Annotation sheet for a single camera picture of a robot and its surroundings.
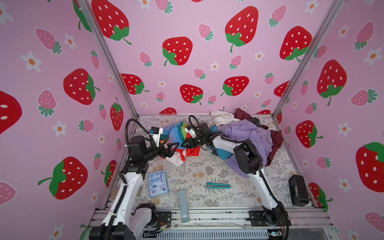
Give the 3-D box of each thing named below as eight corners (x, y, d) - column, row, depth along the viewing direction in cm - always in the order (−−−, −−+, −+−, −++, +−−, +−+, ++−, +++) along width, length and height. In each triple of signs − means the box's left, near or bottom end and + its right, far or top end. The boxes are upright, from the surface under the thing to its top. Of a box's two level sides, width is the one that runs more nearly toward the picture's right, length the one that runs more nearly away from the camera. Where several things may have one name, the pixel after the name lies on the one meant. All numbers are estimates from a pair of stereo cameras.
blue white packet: (152, 199, 82) (149, 196, 77) (150, 177, 90) (147, 173, 85) (169, 194, 84) (167, 191, 79) (166, 173, 92) (164, 169, 87)
